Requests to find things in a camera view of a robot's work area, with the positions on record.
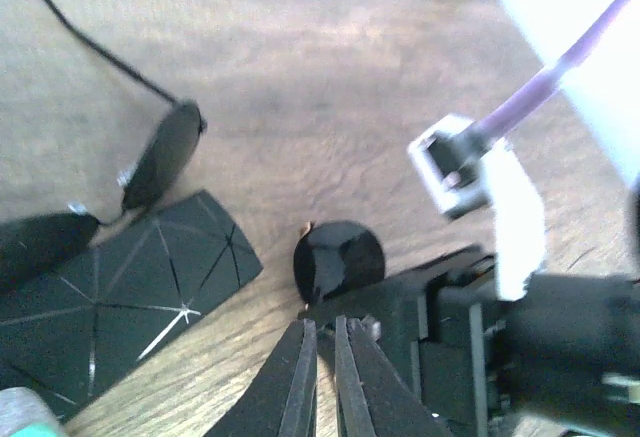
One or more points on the gold-trimmed black sunglasses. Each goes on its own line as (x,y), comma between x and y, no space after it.
(334,257)

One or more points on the grey glasses case green lining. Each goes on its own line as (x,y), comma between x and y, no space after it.
(25,414)

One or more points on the black geometric glasses case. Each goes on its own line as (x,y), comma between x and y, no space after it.
(71,334)

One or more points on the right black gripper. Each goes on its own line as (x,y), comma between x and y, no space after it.
(433,333)

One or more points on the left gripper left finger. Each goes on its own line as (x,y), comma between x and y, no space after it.
(282,398)

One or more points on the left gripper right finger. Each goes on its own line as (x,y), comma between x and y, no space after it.
(372,399)

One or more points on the round black sunglasses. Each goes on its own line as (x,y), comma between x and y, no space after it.
(87,139)

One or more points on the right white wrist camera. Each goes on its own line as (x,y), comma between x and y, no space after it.
(463,172)

